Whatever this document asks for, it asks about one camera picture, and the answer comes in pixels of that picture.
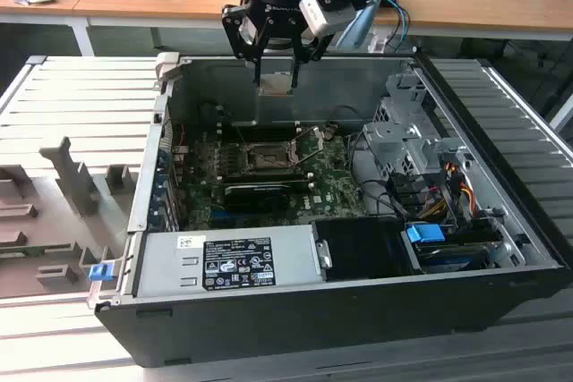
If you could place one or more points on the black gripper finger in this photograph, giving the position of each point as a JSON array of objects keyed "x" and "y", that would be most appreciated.
[
  {"x": 236, "y": 33},
  {"x": 296, "y": 42}
]

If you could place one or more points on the silver square CPU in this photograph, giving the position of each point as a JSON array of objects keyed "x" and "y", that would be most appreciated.
[{"x": 275, "y": 86}]

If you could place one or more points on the black RAM slot bank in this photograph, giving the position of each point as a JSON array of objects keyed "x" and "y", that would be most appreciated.
[
  {"x": 268, "y": 175},
  {"x": 264, "y": 132}
]

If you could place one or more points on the CPU socket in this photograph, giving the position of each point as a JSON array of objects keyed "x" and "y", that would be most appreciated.
[{"x": 264, "y": 157}]

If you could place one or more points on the blue expansion slot brackets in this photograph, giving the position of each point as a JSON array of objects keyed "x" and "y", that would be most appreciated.
[{"x": 157, "y": 198}]

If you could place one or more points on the pale blue teach pendant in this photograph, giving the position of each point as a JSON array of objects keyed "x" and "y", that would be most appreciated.
[{"x": 360, "y": 26}]

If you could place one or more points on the silver metal drive cage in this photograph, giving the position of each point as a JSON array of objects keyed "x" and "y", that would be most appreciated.
[{"x": 403, "y": 140}]

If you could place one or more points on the green motherboard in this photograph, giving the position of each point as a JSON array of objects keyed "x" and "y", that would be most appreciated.
[{"x": 331, "y": 185}]

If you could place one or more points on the black graphics card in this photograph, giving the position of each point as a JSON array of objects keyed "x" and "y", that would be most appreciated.
[{"x": 255, "y": 197}]

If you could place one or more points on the small white barcode sticker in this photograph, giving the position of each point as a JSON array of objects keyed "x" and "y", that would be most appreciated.
[{"x": 191, "y": 241}]

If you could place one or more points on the black plastic fan shroud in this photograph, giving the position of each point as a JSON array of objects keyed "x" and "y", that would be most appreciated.
[{"x": 358, "y": 248}]

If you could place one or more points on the black power supply label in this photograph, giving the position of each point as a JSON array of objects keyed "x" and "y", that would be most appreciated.
[{"x": 239, "y": 263}]

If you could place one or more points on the blue disk carrier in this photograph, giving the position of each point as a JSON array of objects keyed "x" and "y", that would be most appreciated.
[{"x": 423, "y": 235}]

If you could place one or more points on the grey parts rack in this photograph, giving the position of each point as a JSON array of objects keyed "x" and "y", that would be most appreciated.
[{"x": 67, "y": 203}]

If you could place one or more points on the grey power supply unit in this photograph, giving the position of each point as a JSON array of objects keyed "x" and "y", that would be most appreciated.
[{"x": 161, "y": 261}]

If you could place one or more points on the hard disk drive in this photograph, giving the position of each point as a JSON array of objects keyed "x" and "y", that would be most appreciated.
[{"x": 461, "y": 253}]

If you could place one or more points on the blue case release latch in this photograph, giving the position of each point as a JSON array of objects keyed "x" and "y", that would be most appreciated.
[{"x": 99, "y": 272}]

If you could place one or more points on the black open PC case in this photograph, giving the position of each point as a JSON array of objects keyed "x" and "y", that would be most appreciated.
[{"x": 313, "y": 324}]

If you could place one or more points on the green RAM stick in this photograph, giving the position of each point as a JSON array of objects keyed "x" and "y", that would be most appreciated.
[{"x": 36, "y": 251}]

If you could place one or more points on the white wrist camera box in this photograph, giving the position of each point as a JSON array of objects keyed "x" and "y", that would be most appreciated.
[{"x": 322, "y": 15}]

